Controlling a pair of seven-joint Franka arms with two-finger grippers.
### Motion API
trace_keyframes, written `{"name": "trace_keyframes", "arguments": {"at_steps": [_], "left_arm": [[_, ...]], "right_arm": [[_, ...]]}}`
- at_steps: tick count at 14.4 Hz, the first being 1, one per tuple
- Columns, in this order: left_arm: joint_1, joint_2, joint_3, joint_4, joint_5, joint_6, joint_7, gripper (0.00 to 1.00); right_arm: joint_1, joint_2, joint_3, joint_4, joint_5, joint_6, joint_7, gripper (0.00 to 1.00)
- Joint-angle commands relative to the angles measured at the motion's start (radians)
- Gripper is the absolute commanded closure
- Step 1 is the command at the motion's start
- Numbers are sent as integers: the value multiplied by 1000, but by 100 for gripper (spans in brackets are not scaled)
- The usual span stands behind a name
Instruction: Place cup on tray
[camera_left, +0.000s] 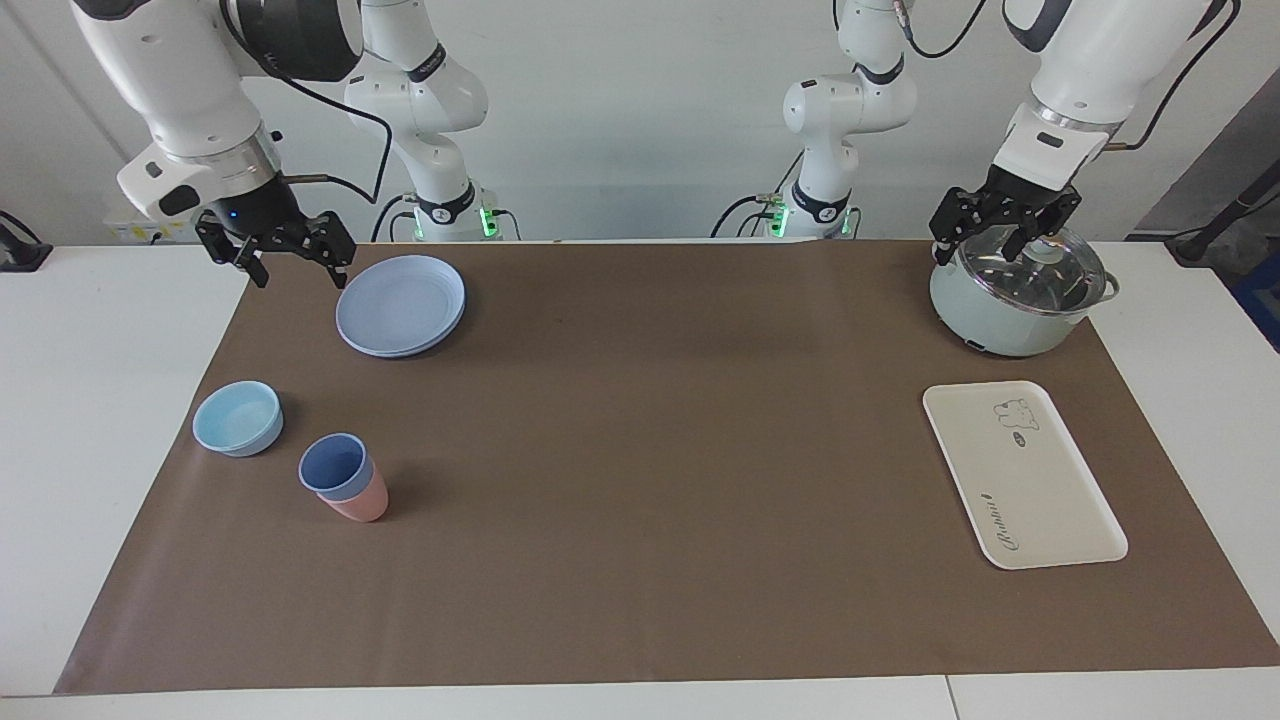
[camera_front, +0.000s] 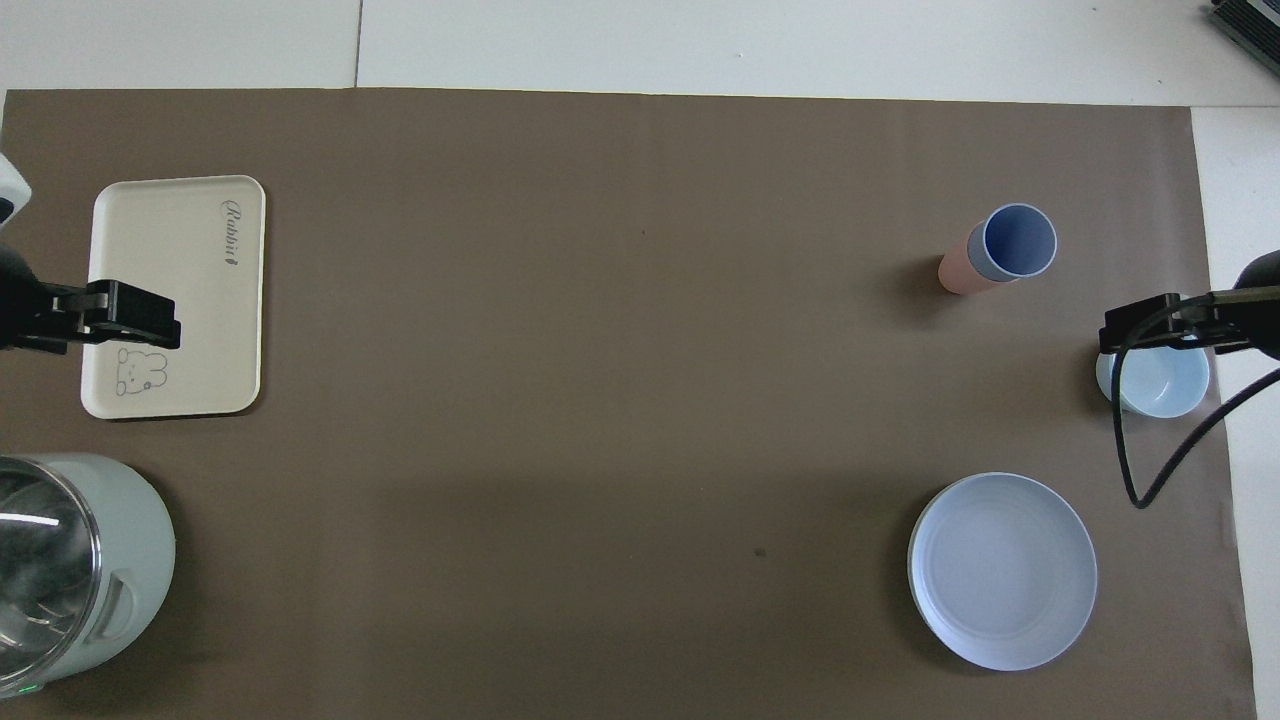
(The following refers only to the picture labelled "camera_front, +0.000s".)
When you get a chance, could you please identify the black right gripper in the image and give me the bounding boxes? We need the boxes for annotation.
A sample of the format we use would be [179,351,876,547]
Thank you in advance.
[1099,253,1280,362]

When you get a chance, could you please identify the dark grey ribbed device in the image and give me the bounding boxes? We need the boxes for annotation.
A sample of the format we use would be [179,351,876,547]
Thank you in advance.
[1206,0,1280,54]

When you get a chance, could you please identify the blue plastic cup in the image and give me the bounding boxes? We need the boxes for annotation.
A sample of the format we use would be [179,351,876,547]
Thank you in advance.
[967,203,1059,284]

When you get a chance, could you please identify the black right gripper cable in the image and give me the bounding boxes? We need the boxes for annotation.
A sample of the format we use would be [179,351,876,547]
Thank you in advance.
[1111,298,1280,510]

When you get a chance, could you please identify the pink plastic cup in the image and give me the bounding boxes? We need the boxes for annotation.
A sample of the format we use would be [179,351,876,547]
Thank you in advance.
[937,227,1017,297]

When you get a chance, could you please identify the light blue small bowl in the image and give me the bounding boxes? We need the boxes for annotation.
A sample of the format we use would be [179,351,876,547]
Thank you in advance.
[1094,340,1212,420]

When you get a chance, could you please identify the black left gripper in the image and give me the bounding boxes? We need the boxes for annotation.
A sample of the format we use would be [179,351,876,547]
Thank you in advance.
[0,244,184,355]

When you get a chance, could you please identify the brown table mat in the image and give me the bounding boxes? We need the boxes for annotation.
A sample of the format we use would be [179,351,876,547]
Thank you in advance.
[0,87,1260,720]

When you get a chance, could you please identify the cream rabbit print tray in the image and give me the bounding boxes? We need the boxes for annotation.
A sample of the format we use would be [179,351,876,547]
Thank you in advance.
[79,175,268,421]

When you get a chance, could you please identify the pale blue round plate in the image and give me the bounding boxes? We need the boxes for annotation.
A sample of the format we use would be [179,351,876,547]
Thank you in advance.
[907,472,1100,673]

